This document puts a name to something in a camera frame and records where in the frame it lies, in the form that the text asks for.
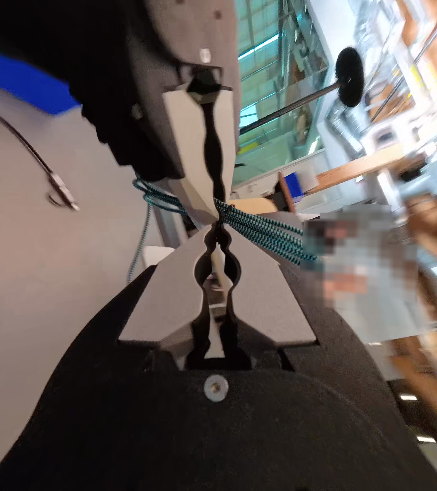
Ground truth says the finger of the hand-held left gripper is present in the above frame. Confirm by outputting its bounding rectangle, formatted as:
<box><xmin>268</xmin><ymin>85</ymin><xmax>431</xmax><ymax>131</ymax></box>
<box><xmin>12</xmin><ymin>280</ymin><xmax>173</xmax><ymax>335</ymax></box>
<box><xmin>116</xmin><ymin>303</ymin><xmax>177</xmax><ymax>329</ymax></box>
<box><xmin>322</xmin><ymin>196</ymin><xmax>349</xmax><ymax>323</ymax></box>
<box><xmin>212</xmin><ymin>87</ymin><xmax>240</xmax><ymax>201</ymax></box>
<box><xmin>162</xmin><ymin>89</ymin><xmax>220</xmax><ymax>222</ymax></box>

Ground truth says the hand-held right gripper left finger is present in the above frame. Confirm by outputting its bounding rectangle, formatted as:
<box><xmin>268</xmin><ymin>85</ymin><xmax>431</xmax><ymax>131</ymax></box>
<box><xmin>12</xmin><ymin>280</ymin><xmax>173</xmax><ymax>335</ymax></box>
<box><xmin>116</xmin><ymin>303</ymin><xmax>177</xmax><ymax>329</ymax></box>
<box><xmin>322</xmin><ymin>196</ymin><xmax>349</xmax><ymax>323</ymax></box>
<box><xmin>119</xmin><ymin>226</ymin><xmax>219</xmax><ymax>370</ymax></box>

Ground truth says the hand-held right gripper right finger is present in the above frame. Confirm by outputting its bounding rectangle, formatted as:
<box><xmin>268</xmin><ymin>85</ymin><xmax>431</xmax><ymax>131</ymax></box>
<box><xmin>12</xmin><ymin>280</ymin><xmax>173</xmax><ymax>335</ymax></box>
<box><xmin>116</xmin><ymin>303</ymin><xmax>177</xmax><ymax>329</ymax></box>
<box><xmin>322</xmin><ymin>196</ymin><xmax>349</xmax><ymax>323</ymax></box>
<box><xmin>218</xmin><ymin>224</ymin><xmax>317</xmax><ymax>361</ymax></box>

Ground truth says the teal braided usb cable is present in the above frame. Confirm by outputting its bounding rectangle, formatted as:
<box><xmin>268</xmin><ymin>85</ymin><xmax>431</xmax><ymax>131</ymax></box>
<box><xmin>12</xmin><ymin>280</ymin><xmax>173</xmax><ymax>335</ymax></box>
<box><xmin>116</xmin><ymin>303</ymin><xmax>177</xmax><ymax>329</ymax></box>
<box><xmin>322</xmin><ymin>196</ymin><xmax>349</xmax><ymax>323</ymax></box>
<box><xmin>126</xmin><ymin>178</ymin><xmax>319</xmax><ymax>284</ymax></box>

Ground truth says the grey usb hub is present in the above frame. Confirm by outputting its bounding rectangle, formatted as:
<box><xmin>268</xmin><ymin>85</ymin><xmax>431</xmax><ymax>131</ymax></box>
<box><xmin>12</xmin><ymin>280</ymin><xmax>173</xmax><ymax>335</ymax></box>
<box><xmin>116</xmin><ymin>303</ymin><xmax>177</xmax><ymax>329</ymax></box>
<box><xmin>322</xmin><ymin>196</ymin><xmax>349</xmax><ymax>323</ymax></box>
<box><xmin>0</xmin><ymin>103</ymin><xmax>81</xmax><ymax>211</ymax></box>

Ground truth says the person's left hand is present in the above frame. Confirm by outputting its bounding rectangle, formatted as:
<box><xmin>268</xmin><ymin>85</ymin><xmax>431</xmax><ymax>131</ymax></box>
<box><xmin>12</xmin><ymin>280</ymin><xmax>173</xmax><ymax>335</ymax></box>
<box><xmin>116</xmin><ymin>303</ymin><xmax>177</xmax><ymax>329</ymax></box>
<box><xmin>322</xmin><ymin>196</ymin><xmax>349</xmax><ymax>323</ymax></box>
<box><xmin>68</xmin><ymin>82</ymin><xmax>170</xmax><ymax>182</ymax></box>

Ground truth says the small blue storage bin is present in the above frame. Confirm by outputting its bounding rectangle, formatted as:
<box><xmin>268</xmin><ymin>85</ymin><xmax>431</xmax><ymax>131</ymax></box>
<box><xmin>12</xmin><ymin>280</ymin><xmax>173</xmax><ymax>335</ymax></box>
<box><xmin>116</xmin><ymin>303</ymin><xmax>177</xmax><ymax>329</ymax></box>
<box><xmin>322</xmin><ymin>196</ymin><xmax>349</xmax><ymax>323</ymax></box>
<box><xmin>283</xmin><ymin>173</ymin><xmax>305</xmax><ymax>200</ymax></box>

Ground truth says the brown standing desk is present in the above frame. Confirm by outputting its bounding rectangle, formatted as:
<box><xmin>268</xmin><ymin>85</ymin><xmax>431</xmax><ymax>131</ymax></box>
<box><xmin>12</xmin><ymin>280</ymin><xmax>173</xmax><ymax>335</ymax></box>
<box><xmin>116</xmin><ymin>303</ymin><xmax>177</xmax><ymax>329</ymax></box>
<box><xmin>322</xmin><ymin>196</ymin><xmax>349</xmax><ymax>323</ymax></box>
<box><xmin>278</xmin><ymin>172</ymin><xmax>296</xmax><ymax>213</ymax></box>

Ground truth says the black stanchion pole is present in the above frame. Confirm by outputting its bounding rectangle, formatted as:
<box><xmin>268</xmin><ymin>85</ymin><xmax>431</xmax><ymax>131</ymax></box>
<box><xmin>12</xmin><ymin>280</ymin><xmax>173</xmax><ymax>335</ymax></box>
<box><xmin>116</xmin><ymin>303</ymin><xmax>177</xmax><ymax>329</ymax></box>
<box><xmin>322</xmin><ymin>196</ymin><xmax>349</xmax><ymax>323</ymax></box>
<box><xmin>239</xmin><ymin>47</ymin><xmax>365</xmax><ymax>136</ymax></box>

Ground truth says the blue plastic bin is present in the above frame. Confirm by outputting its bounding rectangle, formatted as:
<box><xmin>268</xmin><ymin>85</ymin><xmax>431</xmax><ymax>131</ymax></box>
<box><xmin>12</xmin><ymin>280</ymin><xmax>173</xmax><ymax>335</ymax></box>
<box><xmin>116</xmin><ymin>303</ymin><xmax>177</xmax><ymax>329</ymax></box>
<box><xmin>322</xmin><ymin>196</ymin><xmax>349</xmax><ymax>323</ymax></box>
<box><xmin>0</xmin><ymin>29</ymin><xmax>83</xmax><ymax>115</ymax></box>

